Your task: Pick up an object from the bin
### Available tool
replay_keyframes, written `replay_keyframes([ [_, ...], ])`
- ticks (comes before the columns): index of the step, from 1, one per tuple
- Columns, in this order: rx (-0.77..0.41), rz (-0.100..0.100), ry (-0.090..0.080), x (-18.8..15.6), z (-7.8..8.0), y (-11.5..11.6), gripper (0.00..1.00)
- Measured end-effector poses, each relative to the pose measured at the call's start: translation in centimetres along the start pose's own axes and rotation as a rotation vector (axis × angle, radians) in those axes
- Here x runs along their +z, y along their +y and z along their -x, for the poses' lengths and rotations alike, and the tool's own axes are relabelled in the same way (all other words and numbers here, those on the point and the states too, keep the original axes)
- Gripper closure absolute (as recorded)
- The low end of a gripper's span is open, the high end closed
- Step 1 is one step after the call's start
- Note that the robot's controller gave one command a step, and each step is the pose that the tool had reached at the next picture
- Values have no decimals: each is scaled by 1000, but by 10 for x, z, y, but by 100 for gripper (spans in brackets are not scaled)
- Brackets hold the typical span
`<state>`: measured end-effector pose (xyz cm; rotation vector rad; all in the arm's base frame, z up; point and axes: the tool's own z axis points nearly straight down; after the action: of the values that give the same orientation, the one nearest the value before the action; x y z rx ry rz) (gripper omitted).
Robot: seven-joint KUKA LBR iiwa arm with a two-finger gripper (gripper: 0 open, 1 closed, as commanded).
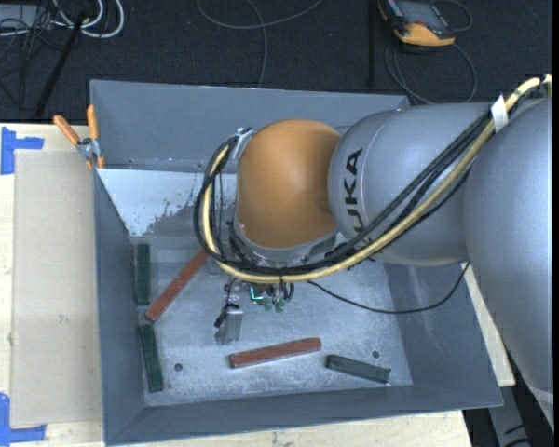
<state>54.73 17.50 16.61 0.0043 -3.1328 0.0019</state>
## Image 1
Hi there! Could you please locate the grey metal bin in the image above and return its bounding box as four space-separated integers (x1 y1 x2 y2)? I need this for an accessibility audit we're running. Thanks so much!
89 79 505 447

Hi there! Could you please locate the dark green flat block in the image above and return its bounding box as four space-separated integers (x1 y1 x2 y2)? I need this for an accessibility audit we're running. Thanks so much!
324 353 392 386
134 242 153 306
137 323 165 394

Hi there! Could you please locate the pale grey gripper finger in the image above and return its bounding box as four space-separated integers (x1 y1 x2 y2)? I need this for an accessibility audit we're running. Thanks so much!
227 306 244 345
213 306 231 346

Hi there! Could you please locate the red-brown flat block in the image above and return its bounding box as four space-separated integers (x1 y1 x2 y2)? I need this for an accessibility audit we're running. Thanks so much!
227 336 323 370
144 248 211 323

